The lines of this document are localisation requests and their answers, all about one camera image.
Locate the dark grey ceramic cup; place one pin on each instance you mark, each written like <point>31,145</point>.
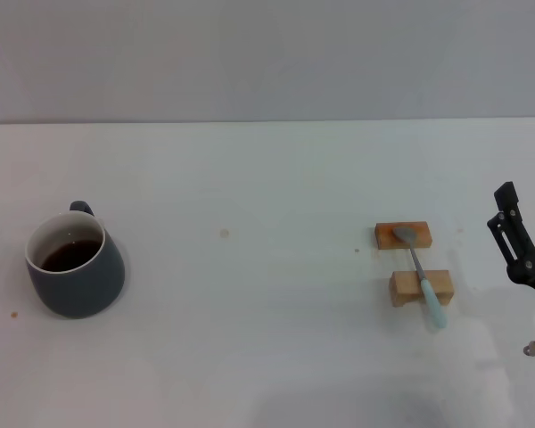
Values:
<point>80,285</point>

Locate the pale notched wooden block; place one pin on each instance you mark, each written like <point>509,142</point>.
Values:
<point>405,287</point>

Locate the reddish stained wooden block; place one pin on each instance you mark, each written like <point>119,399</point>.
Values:
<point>385,236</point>

